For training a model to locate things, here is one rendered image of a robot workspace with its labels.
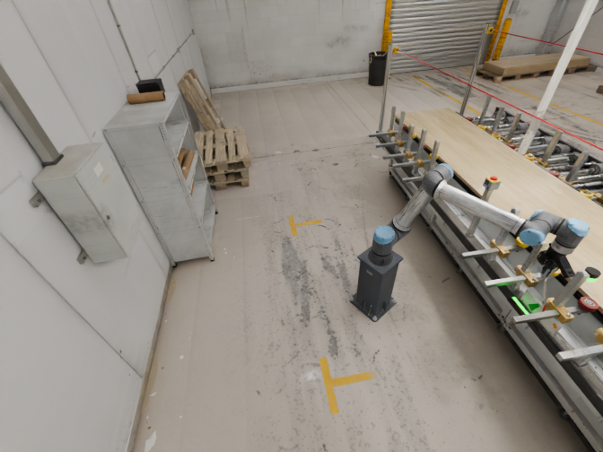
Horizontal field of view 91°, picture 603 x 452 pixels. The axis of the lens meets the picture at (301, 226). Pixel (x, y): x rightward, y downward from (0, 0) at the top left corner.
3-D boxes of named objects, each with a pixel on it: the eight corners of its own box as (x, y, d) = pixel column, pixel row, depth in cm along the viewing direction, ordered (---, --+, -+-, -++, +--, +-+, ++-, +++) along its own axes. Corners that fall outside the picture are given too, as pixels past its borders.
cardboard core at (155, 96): (126, 96, 253) (161, 91, 256) (127, 93, 259) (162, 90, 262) (129, 105, 258) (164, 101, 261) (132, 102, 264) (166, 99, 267)
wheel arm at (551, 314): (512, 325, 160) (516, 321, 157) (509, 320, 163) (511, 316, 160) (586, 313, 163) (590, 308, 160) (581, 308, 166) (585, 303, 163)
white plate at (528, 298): (551, 336, 167) (560, 327, 160) (519, 299, 186) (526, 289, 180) (552, 336, 167) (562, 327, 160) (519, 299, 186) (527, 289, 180)
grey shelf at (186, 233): (172, 267, 319) (101, 129, 218) (184, 217, 387) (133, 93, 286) (214, 261, 323) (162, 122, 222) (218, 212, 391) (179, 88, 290)
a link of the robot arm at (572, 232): (570, 213, 142) (595, 223, 137) (556, 232, 151) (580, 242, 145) (563, 222, 138) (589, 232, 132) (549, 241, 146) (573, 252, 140)
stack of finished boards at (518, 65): (588, 65, 746) (592, 57, 735) (502, 75, 719) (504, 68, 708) (562, 58, 803) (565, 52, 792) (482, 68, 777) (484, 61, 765)
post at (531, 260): (509, 295, 196) (543, 244, 165) (505, 291, 199) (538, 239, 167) (513, 294, 196) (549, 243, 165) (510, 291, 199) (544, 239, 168)
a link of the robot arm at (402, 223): (380, 232, 235) (428, 165, 174) (392, 222, 243) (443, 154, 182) (393, 247, 230) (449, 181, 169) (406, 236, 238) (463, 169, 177)
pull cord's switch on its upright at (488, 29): (460, 125, 388) (491, 24, 316) (454, 120, 399) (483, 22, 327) (467, 124, 389) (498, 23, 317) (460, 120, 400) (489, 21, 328)
